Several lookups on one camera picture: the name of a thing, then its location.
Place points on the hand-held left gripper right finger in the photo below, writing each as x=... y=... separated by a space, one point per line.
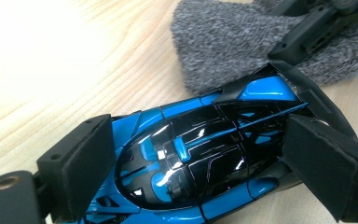
x=329 y=168

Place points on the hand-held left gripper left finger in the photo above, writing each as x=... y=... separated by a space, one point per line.
x=80 y=168

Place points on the gray knitted cloth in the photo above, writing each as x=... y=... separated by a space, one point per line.
x=223 y=43

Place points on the blue and black toy car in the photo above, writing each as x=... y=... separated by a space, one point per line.
x=199 y=161

